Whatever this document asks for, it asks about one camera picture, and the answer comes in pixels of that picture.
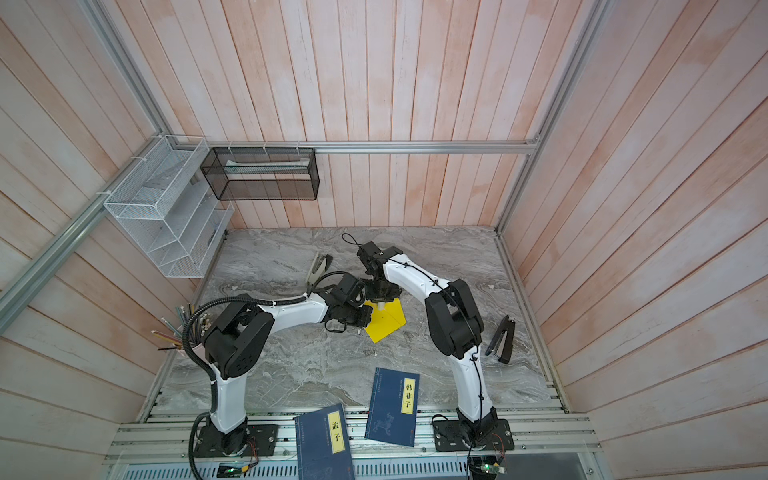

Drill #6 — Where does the pen holder with pencils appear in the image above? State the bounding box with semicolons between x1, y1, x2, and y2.
151;304;211;356

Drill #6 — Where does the blue book on table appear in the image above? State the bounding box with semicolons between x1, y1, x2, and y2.
365;367;420;447

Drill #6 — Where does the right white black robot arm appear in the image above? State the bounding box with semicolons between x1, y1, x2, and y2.
357;241;498;449

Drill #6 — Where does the black mesh basket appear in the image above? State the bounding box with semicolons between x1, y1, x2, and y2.
201;146;320;201

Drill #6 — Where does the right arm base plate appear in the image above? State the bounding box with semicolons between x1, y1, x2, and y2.
431;412;515;453

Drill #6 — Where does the aluminium frame rail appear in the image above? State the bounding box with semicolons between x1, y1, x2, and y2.
205;140;538;155

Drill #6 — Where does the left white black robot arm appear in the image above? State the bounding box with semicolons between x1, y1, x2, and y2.
181;271;374;461

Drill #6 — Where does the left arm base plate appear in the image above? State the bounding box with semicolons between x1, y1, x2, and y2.
192;423;278;458

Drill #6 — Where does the blue book on rail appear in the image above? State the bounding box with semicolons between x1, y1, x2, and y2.
294;404;355;479

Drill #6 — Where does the yellow envelope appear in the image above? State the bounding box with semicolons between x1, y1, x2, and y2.
365;298;406;343

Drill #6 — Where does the white wire mesh shelf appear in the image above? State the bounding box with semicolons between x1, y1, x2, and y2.
104;135;234;279

